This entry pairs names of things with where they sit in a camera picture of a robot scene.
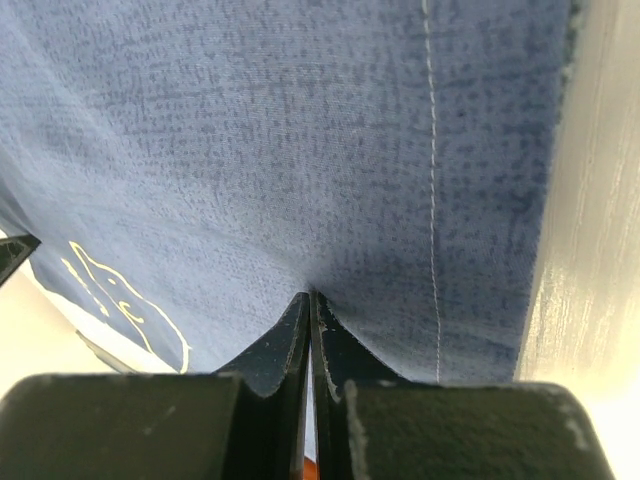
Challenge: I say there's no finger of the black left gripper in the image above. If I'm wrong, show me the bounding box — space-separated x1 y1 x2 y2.
0 235 41 286

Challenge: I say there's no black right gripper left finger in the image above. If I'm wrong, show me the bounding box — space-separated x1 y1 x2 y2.
1 293 310 479

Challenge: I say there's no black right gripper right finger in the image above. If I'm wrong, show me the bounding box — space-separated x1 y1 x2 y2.
310 293 613 479

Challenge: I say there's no blue cloth placemat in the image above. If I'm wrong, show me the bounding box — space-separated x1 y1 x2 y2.
1 1 581 382

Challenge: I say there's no orange plastic plate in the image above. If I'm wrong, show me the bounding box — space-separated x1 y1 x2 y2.
303 457 318 480

